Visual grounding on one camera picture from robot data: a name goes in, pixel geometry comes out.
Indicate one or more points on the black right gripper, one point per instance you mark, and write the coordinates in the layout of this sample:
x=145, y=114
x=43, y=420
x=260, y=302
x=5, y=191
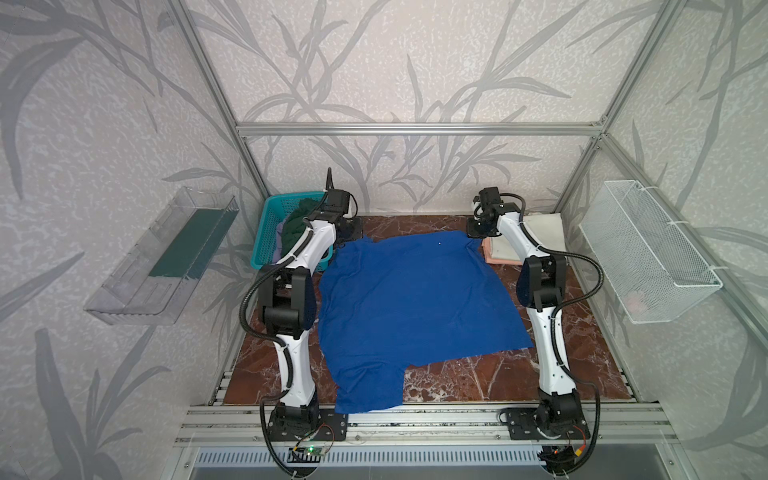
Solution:
x=477, y=227

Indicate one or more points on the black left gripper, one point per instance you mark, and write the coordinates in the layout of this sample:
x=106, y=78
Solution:
x=346, y=222

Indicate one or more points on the blue t shirt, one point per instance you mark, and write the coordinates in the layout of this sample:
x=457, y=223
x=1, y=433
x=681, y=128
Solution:
x=409, y=301

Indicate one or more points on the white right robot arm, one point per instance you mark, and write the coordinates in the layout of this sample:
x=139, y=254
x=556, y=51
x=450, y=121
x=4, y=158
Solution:
x=541, y=289

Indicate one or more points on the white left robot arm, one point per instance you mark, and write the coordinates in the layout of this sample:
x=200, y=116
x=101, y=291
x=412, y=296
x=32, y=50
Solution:
x=287, y=305

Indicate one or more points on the pink folded t shirt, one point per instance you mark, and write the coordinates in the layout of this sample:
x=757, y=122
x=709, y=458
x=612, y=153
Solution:
x=498, y=251

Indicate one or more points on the dark green t shirt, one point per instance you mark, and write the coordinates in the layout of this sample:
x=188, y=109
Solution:
x=294, y=226

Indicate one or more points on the cream folded t shirt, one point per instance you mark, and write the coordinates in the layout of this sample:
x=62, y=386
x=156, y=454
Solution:
x=547, y=230

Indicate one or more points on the teal plastic laundry basket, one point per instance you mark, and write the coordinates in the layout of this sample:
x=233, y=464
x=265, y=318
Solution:
x=276, y=209

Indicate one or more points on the purple t shirt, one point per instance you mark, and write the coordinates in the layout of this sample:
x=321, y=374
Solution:
x=278, y=249

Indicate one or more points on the green circuit board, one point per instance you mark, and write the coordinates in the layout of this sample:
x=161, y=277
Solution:
x=309, y=453

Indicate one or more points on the horizontal aluminium frame bar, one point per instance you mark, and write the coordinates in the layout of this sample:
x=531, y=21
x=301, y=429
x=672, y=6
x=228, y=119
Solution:
x=255, y=129

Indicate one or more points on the white wire mesh basket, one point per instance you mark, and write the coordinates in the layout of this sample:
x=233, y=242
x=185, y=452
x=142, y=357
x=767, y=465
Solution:
x=653, y=268

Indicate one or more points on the clear plastic wall tray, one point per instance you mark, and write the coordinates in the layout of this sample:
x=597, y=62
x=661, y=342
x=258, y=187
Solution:
x=156, y=279

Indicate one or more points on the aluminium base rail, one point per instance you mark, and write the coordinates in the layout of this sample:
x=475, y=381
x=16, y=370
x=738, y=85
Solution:
x=432, y=424

